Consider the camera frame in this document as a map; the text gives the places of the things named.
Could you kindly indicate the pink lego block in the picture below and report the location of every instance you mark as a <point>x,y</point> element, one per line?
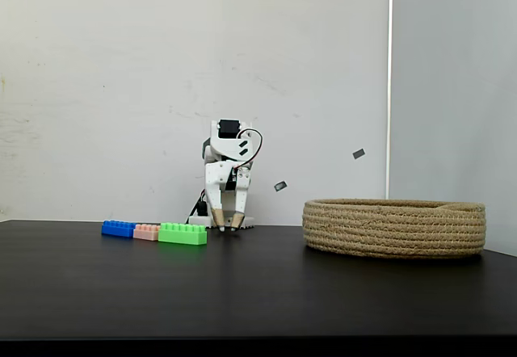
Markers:
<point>145,233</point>

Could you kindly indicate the grey tape piece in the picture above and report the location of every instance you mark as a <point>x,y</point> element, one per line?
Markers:
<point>359,153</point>
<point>280,186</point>

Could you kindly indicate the blue lego block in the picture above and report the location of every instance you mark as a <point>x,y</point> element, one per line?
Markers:
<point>117,228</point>

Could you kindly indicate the white vertical wall trim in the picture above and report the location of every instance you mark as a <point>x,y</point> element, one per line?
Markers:
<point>390,90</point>

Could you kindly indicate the green lego block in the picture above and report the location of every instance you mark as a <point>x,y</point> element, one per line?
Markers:
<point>182,236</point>

